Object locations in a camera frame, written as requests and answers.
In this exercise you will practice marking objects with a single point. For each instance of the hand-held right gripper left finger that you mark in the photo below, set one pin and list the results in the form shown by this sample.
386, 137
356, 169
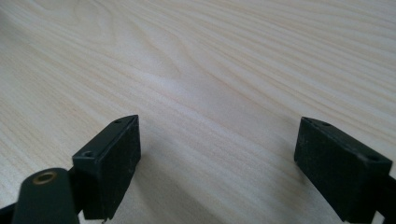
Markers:
107, 174

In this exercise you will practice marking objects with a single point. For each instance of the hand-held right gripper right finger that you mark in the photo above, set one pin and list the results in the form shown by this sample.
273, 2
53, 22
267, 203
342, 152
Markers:
339, 171

